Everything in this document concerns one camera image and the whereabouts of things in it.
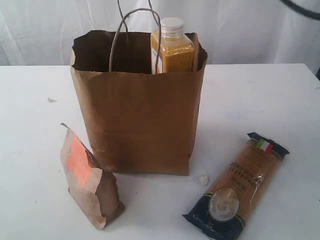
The orange juice bottle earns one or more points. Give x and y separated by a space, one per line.
171 50

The brown paper shopping bag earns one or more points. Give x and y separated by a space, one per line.
136 121

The kraft coffee pouch orange label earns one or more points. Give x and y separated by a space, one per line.
94 190

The small grey paper scrap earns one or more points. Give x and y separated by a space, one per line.
50 100

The spaghetti pack dark wrapper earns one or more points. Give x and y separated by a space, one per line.
224 209

